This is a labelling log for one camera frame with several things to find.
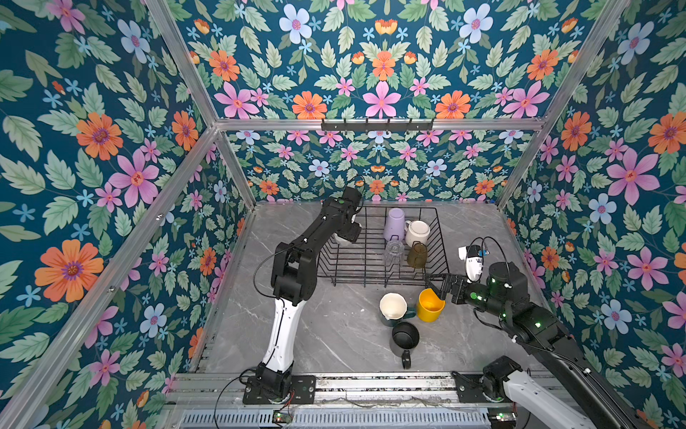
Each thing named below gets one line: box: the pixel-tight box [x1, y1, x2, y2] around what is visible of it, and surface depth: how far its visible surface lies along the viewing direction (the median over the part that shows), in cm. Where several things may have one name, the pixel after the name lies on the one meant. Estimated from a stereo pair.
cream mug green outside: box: [378, 292, 417, 328], surface depth 82 cm
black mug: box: [389, 321, 420, 370], surface depth 78 cm
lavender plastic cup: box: [383, 207, 406, 242], surface depth 100 cm
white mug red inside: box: [404, 219, 431, 248], surface depth 100 cm
